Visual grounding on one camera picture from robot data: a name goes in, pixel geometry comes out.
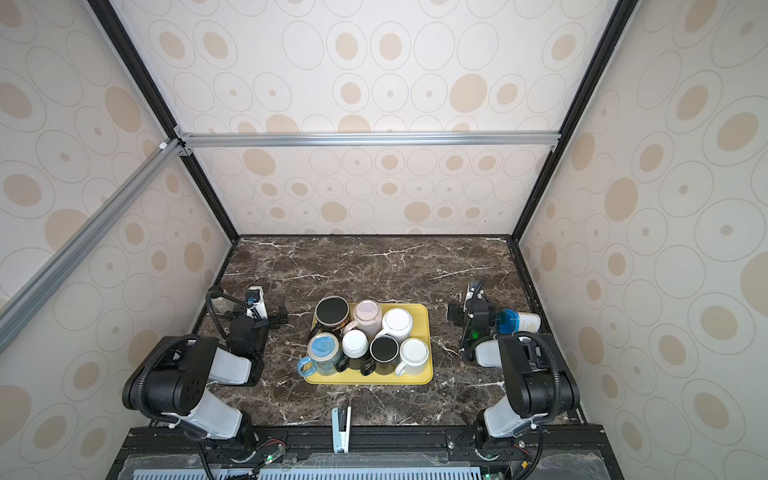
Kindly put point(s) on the white ribbed mug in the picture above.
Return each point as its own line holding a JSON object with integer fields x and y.
{"x": 397, "y": 323}

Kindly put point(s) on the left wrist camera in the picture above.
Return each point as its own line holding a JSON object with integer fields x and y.
{"x": 256, "y": 307}

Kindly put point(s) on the white cream mug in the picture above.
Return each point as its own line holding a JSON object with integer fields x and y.
{"x": 414, "y": 357}

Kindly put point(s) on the blue butterfly mug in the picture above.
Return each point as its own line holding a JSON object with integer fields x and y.
{"x": 323, "y": 354}

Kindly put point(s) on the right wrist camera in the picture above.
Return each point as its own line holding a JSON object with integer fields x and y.
{"x": 470, "y": 292}

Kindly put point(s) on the pink mug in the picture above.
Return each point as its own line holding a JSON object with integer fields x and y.
{"x": 366, "y": 316}

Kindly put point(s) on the yellow plastic tray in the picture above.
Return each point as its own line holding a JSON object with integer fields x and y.
{"x": 421, "y": 331}

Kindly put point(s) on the white cup blue lid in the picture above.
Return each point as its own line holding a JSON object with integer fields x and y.
{"x": 508, "y": 321}

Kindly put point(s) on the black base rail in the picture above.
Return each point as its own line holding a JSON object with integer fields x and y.
{"x": 374, "y": 452}

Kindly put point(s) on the black mug red inside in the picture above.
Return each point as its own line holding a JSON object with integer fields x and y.
{"x": 383, "y": 356}

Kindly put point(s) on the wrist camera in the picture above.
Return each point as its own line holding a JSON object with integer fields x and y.
{"x": 470, "y": 292}
{"x": 256, "y": 307}

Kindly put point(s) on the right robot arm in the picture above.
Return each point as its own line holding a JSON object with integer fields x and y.
{"x": 538, "y": 383}

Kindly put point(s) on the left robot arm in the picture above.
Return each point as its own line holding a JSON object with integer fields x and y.
{"x": 171, "y": 385}

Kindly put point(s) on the horizontal aluminium bar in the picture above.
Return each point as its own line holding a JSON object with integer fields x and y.
{"x": 377, "y": 139}

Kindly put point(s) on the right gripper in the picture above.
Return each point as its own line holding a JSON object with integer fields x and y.
{"x": 466, "y": 315}

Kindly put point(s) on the diagonal aluminium bar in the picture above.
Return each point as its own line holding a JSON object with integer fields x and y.
{"x": 39, "y": 289}

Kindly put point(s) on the white clip on rail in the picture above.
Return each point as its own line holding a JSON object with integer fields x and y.
{"x": 341, "y": 426}

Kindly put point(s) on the white bottom dark mug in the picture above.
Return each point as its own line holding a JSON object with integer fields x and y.
{"x": 355, "y": 351}

